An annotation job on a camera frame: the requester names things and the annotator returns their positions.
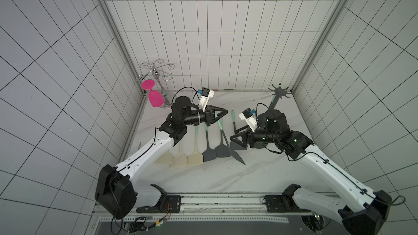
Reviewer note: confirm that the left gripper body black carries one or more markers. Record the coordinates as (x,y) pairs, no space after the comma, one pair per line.
(209,117)

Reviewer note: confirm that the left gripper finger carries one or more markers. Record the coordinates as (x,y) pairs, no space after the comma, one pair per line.
(219,109)
(218,117)

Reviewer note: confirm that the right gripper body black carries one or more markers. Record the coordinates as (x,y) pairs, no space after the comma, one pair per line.
(247,137)

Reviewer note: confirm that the grey utensil green handle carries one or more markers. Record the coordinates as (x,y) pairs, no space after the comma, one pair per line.
(209,154)

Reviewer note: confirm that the cream spatula green handle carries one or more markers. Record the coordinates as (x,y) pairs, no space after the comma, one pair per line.
(165,159)

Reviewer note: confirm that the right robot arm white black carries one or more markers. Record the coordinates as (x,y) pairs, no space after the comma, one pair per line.
(360,209)

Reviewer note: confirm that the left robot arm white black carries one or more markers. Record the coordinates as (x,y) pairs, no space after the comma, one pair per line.
(116,190)

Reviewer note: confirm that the grey kitchen utensil rack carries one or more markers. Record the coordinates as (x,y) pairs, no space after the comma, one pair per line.
(276,98)

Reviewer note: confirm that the pink plastic wine glass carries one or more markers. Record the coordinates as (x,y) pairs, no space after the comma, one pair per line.
(155,97)

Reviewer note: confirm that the chrome glass holder stand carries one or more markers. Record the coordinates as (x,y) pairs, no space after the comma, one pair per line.
(158,75)

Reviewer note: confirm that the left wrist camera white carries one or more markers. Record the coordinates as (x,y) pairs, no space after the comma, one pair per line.
(206,95)

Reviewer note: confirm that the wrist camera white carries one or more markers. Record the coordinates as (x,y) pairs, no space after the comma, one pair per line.
(206,95)
(249,117)

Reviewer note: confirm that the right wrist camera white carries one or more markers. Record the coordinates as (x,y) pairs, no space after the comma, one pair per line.
(249,117)

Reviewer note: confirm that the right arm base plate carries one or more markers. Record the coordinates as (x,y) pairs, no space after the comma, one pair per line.
(281,204)

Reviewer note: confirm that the aluminium mounting rail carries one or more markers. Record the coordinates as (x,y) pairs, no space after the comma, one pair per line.
(235,207)

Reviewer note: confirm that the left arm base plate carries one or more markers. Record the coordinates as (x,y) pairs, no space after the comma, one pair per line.
(167,203)

